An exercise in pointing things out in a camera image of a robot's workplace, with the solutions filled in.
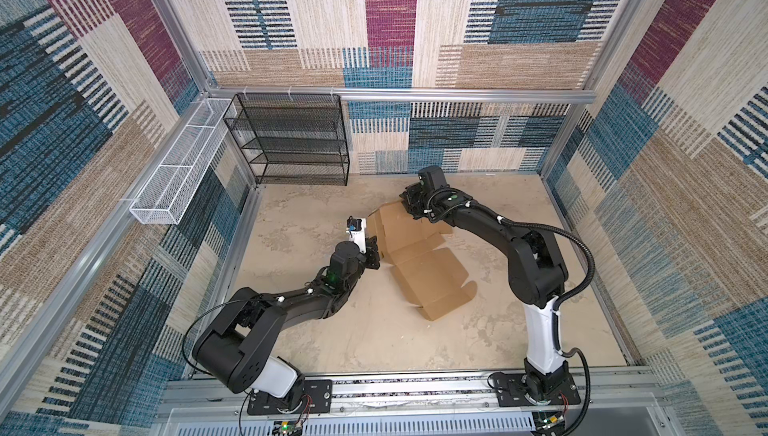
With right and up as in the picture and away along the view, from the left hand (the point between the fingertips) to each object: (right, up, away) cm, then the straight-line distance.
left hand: (378, 234), depth 87 cm
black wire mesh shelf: (-33, +33, +24) cm, 52 cm away
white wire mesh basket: (-63, +17, +8) cm, 66 cm away
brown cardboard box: (+16, -13, +6) cm, 22 cm away
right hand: (+6, +11, +7) cm, 14 cm away
